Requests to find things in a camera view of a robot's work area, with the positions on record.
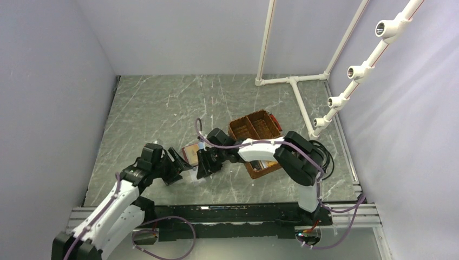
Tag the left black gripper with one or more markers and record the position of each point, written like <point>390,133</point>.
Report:
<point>181,165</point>

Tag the brown woven basket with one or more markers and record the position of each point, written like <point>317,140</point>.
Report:
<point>257,132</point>

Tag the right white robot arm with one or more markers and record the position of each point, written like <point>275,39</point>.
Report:
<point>297,156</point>

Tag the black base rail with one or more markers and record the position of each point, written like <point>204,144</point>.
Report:
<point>280,220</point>

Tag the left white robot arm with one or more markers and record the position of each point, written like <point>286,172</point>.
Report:
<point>123,209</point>

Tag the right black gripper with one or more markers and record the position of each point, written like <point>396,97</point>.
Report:
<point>205,167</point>

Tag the white card stack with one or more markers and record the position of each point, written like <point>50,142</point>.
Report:
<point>262,164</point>

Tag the red leather card holder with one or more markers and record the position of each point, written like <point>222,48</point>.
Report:
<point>190,153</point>

